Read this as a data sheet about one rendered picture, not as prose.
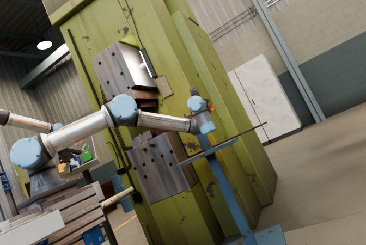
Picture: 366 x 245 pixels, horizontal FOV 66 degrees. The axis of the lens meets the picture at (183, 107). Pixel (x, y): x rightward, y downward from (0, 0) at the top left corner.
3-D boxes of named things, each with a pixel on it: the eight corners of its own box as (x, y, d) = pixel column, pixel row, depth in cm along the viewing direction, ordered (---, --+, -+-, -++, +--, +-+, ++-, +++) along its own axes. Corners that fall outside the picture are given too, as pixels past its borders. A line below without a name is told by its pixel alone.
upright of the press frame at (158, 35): (256, 228, 206) (134, -32, 239) (225, 238, 215) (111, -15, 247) (262, 207, 247) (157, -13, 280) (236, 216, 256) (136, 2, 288)
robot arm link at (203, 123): (211, 132, 145) (202, 112, 147) (219, 128, 134) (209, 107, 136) (197, 138, 142) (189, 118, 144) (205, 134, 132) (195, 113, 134)
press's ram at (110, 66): (144, 79, 221) (124, 35, 227) (107, 101, 234) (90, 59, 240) (166, 83, 261) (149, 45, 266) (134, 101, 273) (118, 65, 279)
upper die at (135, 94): (135, 98, 225) (130, 87, 226) (116, 109, 231) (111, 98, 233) (158, 98, 264) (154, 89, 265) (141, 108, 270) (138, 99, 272)
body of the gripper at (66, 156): (60, 165, 207) (55, 149, 209) (71, 161, 214) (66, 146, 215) (65, 162, 202) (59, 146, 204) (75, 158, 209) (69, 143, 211)
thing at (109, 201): (104, 209, 200) (101, 202, 201) (98, 211, 202) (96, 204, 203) (135, 190, 241) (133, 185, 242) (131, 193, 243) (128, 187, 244)
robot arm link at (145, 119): (109, 127, 144) (200, 140, 154) (108, 123, 134) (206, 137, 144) (113, 105, 147) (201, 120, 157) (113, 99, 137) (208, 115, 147)
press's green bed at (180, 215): (218, 251, 196) (190, 188, 203) (173, 265, 209) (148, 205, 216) (233, 220, 249) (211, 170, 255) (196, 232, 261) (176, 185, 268)
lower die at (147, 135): (153, 139, 220) (148, 129, 221) (133, 148, 226) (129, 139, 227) (174, 133, 259) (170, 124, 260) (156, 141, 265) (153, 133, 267)
